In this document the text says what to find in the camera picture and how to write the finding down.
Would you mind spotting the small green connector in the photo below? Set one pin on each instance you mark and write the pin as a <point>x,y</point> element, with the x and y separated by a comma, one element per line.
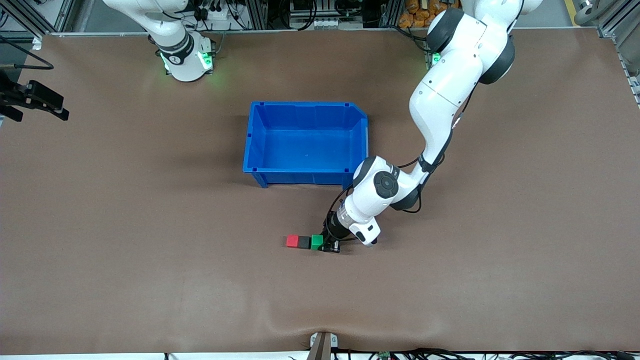
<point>384,355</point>

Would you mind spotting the grey rounded metal fixture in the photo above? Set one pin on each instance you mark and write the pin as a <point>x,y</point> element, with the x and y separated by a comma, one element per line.
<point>585,12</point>

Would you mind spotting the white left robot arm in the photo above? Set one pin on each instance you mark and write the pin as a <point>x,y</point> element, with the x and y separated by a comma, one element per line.
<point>440,100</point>

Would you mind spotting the metal table edge rail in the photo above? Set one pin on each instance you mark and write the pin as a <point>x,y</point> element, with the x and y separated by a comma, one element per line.
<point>325,31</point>

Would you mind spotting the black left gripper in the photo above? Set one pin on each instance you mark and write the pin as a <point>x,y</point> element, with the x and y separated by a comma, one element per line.
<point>333,229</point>

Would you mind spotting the orange snack packets pile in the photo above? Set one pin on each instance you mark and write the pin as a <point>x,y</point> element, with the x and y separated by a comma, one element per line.
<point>417,15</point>

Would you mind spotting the green cube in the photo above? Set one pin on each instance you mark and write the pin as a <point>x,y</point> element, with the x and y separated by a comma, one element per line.
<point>316,242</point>

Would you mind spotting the aluminium frame profile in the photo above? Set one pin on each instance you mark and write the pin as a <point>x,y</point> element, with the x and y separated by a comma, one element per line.
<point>612,27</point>

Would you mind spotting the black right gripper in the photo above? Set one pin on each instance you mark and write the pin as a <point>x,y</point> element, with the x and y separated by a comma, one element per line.
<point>31,94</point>

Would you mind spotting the blue plastic storage bin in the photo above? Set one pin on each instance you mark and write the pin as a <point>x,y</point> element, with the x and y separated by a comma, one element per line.
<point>307,150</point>

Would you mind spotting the black cube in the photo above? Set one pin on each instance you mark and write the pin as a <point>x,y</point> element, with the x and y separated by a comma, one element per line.
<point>304,242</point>

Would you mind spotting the red cube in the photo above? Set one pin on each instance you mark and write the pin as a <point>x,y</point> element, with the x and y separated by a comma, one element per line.
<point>292,242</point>

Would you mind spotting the grey metal clamp bracket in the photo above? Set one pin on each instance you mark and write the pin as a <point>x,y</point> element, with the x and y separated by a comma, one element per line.
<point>334,341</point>

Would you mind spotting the brown camera mount pole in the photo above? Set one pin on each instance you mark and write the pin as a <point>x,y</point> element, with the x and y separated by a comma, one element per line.
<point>320,350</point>

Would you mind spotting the white terminal block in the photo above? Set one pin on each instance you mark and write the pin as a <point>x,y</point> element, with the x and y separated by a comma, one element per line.
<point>330,23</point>

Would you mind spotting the aluminium frame strut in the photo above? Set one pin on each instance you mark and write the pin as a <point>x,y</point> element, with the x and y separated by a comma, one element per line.
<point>67,15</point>

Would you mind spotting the white power strip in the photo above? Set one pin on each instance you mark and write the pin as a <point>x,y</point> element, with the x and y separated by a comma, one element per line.
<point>220,14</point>

